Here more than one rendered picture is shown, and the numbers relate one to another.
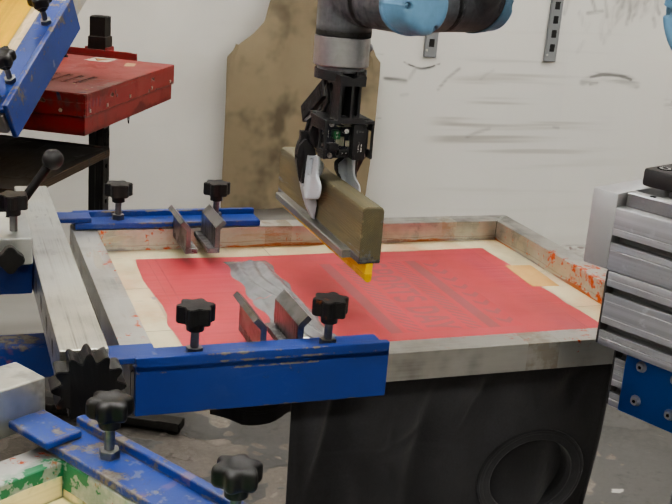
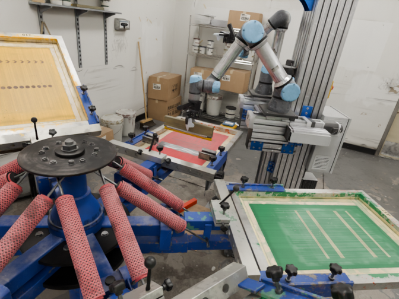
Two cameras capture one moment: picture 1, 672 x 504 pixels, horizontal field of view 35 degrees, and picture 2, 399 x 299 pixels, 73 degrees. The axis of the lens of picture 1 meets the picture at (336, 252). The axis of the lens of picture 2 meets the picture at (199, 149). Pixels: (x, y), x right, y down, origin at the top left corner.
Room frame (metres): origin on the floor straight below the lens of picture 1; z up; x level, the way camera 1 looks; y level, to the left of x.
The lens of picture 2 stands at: (0.25, 1.25, 1.74)
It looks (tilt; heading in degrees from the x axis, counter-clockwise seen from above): 25 degrees down; 311
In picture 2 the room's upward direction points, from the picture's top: 7 degrees clockwise
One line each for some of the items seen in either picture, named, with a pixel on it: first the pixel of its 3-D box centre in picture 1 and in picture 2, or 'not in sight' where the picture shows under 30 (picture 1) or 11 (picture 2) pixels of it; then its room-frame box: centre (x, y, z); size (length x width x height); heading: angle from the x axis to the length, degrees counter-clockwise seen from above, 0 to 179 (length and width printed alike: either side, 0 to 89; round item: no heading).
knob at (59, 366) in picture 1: (85, 377); (217, 177); (0.98, 0.24, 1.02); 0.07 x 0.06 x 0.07; 111
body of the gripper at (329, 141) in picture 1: (339, 113); (193, 108); (1.42, 0.01, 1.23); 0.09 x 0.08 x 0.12; 21
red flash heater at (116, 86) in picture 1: (46, 86); not in sight; (2.49, 0.72, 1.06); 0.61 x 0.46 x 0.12; 171
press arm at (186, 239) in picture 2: not in sight; (230, 242); (0.70, 0.45, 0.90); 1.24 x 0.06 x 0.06; 51
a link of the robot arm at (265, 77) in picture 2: not in sight; (267, 73); (1.42, -0.84, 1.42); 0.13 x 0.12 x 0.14; 108
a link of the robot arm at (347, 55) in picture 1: (343, 53); (194, 96); (1.43, 0.01, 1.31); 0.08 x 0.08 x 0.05
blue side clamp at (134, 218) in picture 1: (167, 233); (138, 141); (1.65, 0.28, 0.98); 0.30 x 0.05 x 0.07; 111
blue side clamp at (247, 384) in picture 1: (261, 369); (215, 164); (1.13, 0.08, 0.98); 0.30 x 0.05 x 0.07; 111
